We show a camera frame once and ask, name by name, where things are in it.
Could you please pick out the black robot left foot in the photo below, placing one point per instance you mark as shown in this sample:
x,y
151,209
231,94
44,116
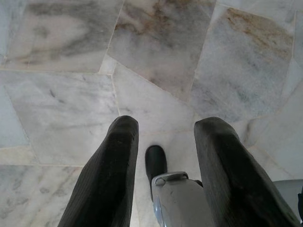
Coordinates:
x,y
155,163

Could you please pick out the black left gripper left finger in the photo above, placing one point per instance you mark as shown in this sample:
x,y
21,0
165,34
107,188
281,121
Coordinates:
x,y
111,170

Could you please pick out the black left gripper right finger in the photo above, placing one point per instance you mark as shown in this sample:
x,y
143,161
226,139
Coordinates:
x,y
232,179

